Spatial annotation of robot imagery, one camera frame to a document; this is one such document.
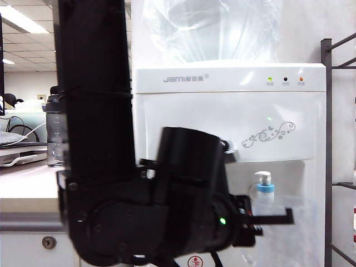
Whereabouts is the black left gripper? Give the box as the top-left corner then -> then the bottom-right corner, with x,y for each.
231,194 -> 295,248

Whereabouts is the blue collared white tap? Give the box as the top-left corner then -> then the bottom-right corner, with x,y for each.
248,171 -> 276,216

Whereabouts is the white water dispenser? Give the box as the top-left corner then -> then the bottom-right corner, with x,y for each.
132,63 -> 328,267

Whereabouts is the clear bagged water jug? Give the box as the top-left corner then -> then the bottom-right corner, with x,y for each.
141,0 -> 281,65

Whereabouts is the dark grey water bottle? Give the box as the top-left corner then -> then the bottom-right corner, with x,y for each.
45,93 -> 67,168

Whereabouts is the white desk cabinet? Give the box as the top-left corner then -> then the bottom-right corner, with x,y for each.
0,164 -> 81,267

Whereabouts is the frosted glass desk divider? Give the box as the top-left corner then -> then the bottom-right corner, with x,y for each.
0,110 -> 50,143

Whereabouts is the dark grey metal rack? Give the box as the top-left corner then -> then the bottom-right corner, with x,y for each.
320,32 -> 356,267

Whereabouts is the round metal drawer lock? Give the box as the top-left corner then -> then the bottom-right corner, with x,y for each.
41,235 -> 58,250

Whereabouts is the white plastic bag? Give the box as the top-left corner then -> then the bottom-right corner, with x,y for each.
16,99 -> 47,111

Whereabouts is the grey laptop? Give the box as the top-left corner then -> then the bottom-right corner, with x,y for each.
0,130 -> 48,148

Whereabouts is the black computer monitor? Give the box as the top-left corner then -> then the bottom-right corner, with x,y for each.
0,12 -> 6,116

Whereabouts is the long ceiling light panel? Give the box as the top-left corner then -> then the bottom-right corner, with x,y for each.
0,5 -> 47,34

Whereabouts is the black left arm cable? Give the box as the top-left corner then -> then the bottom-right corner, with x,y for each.
130,250 -> 224,267

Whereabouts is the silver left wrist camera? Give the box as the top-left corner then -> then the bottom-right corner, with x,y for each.
221,138 -> 240,164

